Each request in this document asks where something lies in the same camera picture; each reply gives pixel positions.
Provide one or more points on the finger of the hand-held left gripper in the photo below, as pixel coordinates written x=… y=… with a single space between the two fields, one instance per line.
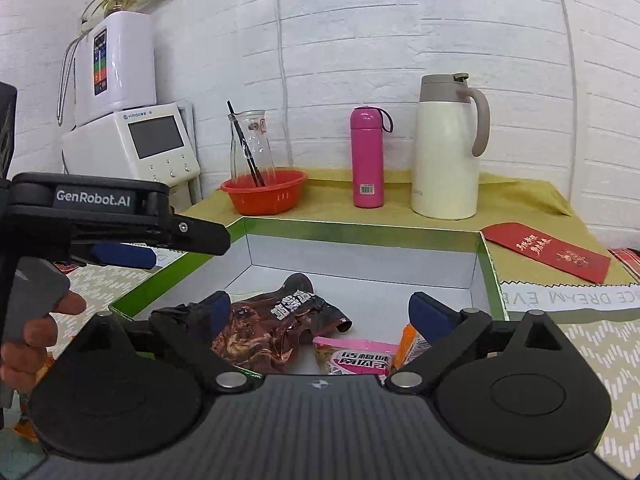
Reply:
x=200 y=235
x=125 y=255

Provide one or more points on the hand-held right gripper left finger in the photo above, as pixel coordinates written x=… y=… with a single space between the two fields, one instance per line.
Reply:
x=217 y=312

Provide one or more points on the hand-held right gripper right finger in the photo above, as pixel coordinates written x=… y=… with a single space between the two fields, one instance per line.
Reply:
x=430 y=317

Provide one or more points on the orange snack packet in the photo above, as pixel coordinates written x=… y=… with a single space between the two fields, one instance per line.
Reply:
x=412 y=347

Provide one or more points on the dark brown snack packet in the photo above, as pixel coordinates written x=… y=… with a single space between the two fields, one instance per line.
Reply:
x=270 y=330

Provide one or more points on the pink snack packet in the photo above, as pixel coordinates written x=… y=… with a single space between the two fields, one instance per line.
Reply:
x=355 y=357

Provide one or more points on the green cardboard box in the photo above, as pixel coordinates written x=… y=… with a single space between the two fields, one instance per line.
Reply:
x=360 y=265

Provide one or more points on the person's left hand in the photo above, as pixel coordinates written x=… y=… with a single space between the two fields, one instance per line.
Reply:
x=30 y=365

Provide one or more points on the white appliance with screen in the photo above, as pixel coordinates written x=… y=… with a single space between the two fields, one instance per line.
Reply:
x=100 y=150

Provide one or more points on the red plastic basket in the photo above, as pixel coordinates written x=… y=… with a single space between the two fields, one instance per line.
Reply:
x=265 y=197

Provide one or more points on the black straw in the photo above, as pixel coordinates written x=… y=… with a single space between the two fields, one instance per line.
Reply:
x=245 y=142

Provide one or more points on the glass carafe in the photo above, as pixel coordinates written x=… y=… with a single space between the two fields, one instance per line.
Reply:
x=262 y=145

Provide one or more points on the red envelope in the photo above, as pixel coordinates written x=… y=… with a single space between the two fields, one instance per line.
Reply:
x=545 y=252

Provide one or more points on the white water purifier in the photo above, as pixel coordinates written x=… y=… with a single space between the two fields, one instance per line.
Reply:
x=125 y=65

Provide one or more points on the yellow cloth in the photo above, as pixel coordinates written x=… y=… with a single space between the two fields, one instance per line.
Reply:
x=515 y=195

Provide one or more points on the cream thermal jug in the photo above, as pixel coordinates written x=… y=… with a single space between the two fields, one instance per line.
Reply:
x=442 y=160

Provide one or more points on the pink thermos bottle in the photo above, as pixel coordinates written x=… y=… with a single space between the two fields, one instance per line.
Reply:
x=367 y=160

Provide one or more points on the patterned tablecloth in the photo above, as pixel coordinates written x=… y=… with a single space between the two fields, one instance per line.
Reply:
x=605 y=360

